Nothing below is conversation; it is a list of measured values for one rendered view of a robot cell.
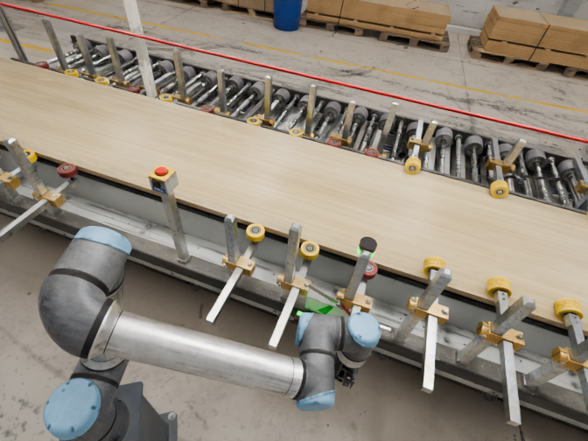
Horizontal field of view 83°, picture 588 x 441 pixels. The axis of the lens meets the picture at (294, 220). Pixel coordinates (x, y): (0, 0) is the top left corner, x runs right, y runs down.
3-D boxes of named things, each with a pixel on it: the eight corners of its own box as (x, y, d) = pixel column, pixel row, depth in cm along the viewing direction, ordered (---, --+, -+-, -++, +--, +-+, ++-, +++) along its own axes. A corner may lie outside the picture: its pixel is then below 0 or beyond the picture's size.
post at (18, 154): (59, 221, 170) (8, 142, 135) (53, 220, 170) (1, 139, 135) (64, 217, 172) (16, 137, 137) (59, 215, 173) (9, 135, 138)
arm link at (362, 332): (345, 307, 90) (381, 311, 90) (336, 329, 99) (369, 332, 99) (346, 339, 83) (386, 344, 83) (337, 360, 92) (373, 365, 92)
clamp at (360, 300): (367, 315, 130) (370, 309, 127) (334, 303, 133) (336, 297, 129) (370, 303, 134) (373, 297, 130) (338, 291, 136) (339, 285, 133)
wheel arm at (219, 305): (213, 327, 124) (213, 322, 121) (206, 324, 125) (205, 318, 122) (260, 243, 153) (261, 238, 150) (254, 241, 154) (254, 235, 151)
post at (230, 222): (237, 290, 155) (232, 220, 120) (230, 288, 156) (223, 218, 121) (241, 284, 157) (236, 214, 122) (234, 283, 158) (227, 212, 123)
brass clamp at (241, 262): (250, 278, 141) (249, 271, 137) (221, 268, 143) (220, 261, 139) (255, 267, 145) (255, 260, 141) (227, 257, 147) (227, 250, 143)
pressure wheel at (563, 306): (551, 312, 126) (563, 324, 128) (576, 307, 120) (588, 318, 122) (549, 299, 130) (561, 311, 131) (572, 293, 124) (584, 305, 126)
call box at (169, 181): (168, 197, 120) (164, 180, 115) (151, 192, 121) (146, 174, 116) (179, 185, 125) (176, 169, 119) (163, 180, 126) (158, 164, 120)
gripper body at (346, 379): (327, 380, 104) (334, 364, 96) (334, 355, 110) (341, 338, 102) (351, 390, 103) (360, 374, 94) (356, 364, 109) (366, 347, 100)
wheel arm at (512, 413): (516, 427, 97) (523, 423, 95) (503, 422, 98) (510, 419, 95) (502, 290, 131) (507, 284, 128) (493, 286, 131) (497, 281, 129)
